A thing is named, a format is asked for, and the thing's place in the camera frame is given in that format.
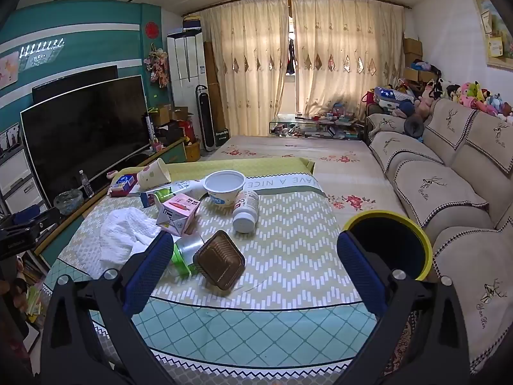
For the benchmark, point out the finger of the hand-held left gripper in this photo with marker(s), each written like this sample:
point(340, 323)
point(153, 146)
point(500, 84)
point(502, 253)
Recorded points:
point(32, 224)
point(26, 213)

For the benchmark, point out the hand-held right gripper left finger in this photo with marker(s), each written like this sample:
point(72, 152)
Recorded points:
point(150, 272)

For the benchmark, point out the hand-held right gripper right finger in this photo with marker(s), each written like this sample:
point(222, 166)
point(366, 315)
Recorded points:
point(356, 272)

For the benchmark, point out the clear cup with green band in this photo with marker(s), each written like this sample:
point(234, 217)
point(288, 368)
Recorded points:
point(185, 248)

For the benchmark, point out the white foam wrap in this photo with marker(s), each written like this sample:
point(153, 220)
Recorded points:
point(124, 232)

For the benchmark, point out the yellow rimmed bin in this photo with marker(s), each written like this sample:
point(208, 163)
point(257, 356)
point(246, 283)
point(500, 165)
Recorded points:
point(400, 244)

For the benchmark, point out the brown plastic tray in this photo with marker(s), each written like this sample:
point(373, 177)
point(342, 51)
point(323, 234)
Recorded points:
point(218, 262)

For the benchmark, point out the pink carton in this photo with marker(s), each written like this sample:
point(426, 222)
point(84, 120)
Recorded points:
point(180, 208)

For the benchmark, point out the green label bottle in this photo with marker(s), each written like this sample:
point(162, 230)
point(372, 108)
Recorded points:
point(162, 196)

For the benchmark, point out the dotted paper cup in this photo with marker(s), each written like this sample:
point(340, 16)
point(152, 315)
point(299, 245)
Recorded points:
point(154, 174)

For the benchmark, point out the white plastic bowl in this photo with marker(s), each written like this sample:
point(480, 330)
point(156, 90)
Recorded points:
point(224, 193)

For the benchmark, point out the white pill bottle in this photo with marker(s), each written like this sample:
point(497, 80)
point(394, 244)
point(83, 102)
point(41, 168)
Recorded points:
point(245, 212)

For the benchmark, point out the white plastic drawer unit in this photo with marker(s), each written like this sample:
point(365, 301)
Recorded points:
point(16, 184)

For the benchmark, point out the pile of children's books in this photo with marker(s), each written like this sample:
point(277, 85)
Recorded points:
point(34, 292)

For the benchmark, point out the clear water bottle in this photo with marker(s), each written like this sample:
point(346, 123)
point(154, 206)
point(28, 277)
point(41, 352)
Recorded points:
point(86, 184)

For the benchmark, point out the zigzag patterned tablecloth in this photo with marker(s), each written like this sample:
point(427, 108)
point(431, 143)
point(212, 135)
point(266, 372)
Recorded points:
point(288, 240)

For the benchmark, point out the red tissue tray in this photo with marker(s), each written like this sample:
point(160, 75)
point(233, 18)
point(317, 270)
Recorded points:
point(119, 191)

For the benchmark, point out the large black television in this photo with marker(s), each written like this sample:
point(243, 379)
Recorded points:
point(80, 136)

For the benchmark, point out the blue tissue pack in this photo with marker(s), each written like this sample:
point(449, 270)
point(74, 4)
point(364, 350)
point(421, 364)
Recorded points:
point(126, 180)

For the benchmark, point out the beige sofa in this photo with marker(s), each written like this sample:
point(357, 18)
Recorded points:
point(441, 192)

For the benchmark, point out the yellow plastic tub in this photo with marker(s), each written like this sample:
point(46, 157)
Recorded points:
point(193, 149)

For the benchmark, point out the tall black lettered box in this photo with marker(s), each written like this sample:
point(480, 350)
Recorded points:
point(150, 128)

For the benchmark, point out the floral cream sheet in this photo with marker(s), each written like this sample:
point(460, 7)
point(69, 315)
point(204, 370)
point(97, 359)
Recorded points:
point(280, 148)

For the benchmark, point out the pile of books and toys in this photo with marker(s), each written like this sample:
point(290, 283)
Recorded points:
point(332, 122)

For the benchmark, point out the dark green box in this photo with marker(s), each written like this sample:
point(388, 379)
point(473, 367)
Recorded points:
point(221, 137)

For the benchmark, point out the dark neck pillow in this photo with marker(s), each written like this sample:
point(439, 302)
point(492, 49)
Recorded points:
point(413, 127)

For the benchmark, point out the open cardboard box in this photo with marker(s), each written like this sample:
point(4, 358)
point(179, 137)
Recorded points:
point(162, 115)
point(180, 114)

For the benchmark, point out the glass coffee table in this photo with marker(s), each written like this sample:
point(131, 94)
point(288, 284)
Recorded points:
point(280, 126)

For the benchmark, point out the black tower fan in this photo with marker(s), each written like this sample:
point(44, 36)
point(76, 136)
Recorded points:
point(204, 116)

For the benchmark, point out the red bag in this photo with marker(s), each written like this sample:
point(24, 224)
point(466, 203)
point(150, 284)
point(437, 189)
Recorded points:
point(367, 98)

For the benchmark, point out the blue star-print bag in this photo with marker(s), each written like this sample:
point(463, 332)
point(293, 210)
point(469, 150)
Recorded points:
point(390, 95)

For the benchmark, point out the hanging flower decoration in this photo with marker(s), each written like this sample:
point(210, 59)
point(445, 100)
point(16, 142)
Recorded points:
point(157, 66)

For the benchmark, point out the tall brown cardboard sheet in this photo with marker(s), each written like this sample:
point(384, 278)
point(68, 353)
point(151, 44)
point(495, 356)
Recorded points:
point(212, 84)

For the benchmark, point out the brown cardboard box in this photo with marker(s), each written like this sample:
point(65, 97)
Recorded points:
point(412, 46)
point(411, 75)
point(413, 60)

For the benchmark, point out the white standing air conditioner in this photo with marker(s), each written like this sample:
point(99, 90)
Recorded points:
point(186, 68)

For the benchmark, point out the row of plush toys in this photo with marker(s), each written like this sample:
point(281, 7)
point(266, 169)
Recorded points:
point(469, 94)

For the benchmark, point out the cream embroidered curtain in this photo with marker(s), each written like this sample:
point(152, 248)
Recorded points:
point(344, 60)
point(248, 68)

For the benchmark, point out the dark flat box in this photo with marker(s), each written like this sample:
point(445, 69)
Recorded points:
point(192, 24)

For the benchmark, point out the framed landscape picture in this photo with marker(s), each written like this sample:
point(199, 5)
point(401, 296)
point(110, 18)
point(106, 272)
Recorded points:
point(501, 28)

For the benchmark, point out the pink wall picture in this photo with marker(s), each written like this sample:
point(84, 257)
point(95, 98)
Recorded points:
point(8, 72)

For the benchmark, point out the red round wall ornament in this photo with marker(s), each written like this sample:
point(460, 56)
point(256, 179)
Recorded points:
point(151, 29)

